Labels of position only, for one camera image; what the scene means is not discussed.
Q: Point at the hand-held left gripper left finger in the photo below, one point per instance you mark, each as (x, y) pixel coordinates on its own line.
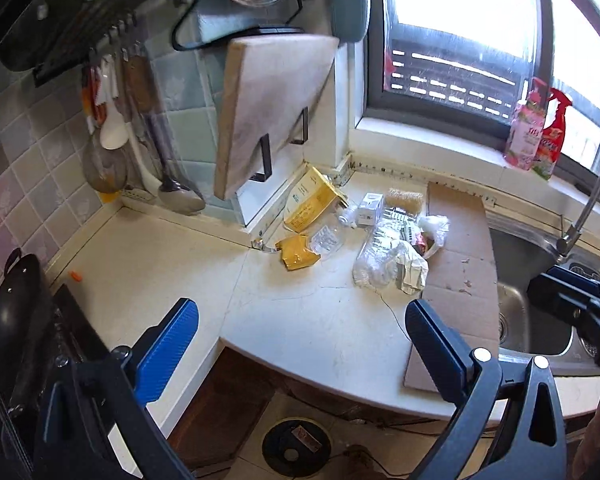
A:
(170, 350)

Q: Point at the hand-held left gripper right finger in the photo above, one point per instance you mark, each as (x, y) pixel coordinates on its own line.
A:
(435, 350)

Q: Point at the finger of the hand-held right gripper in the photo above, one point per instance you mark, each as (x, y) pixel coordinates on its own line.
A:
(555, 290)

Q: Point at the green white tomato pouch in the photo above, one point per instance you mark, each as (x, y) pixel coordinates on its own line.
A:
(410, 270)

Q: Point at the clear plastic tray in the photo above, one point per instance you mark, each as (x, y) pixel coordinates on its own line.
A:
(375, 255)

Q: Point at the round trash bin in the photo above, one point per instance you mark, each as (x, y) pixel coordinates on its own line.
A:
(275, 452)

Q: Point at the small white box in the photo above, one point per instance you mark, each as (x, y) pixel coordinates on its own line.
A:
(370, 210)

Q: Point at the large yellow pouch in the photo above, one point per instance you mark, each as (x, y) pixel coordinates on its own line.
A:
(310, 200)

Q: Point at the steel sink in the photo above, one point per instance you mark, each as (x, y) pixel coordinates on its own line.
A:
(530, 320)

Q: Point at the steel faucet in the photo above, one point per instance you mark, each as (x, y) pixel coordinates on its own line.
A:
(575, 225)

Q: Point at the cardboard sheet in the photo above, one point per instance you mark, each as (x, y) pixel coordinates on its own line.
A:
(460, 270)

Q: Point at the black gas stove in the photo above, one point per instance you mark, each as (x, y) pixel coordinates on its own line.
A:
(75, 320)

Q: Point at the red spray bottle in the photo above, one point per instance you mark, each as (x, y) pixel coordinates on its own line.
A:
(552, 150)

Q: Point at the steel ladle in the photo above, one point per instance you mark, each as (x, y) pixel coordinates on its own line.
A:
(180, 200)

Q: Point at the clear plastic wrapper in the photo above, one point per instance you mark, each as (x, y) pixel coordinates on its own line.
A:
(327, 242)

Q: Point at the small yellow packet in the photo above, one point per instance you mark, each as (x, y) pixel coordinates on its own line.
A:
(295, 255)

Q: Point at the pink bottle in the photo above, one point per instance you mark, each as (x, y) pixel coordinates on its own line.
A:
(525, 135)

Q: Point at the black wok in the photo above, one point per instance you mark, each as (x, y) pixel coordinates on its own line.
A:
(15, 320)

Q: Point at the small clear plastic bottle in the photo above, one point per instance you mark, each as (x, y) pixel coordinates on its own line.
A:
(349, 216)

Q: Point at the white plastic ladle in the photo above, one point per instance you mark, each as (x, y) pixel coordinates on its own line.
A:
(147, 180)

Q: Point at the metal strainer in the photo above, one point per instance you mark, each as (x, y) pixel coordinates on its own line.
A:
(102, 170)

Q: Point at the black cutting board rack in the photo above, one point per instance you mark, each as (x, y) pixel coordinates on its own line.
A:
(266, 160)

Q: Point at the white rice spoon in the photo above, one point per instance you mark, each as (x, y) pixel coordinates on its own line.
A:
(114, 132)

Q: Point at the wooden cutting board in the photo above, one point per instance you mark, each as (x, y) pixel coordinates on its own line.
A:
(275, 100)

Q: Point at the window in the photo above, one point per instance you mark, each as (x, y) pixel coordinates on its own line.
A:
(375, 60)

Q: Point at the small black pan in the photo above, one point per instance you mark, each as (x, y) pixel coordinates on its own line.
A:
(25, 50)

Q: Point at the teal utensil holder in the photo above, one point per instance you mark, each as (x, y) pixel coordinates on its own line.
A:
(350, 17)

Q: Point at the black wall rack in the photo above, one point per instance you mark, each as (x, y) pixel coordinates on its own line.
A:
(105, 25)

